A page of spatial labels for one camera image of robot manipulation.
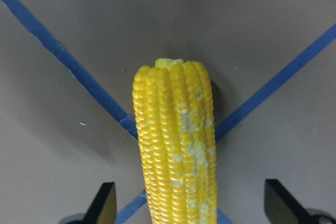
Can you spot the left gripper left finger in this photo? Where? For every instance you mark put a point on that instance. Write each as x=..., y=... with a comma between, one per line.
x=103, y=208

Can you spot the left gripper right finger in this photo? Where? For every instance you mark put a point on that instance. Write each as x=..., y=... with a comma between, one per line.
x=280, y=206

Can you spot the yellow corn cob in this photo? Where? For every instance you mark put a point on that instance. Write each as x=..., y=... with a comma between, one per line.
x=173, y=107

